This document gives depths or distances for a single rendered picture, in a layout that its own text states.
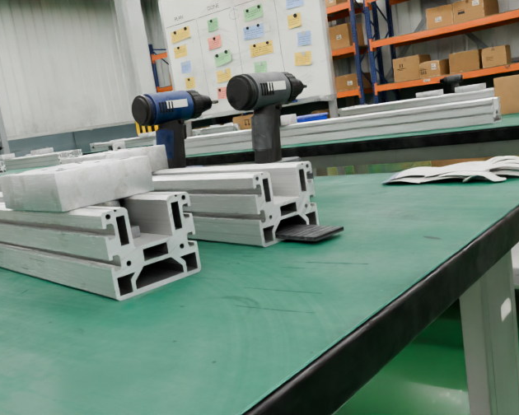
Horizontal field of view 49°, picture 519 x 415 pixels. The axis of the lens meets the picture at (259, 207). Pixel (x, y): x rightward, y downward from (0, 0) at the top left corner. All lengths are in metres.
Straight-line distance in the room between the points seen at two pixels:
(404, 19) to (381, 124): 9.83
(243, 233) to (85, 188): 0.19
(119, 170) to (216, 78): 3.82
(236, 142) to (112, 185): 2.05
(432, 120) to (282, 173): 1.50
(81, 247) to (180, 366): 0.24
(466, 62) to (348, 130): 8.30
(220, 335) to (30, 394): 0.13
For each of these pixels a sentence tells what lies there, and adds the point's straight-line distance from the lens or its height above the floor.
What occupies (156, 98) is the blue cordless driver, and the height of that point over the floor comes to 0.99.
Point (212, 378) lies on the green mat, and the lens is 0.36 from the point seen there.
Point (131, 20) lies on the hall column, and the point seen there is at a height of 2.63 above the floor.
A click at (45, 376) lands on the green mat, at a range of 0.43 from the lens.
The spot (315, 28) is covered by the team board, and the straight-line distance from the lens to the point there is 3.88.
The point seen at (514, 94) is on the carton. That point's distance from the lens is 2.55.
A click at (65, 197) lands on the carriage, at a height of 0.88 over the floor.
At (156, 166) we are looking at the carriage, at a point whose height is 0.87.
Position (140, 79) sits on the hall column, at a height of 1.72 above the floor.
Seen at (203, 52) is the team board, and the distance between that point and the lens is 4.51.
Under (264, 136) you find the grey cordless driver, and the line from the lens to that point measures 0.96.
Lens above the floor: 0.93
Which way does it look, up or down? 9 degrees down
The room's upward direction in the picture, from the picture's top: 9 degrees counter-clockwise
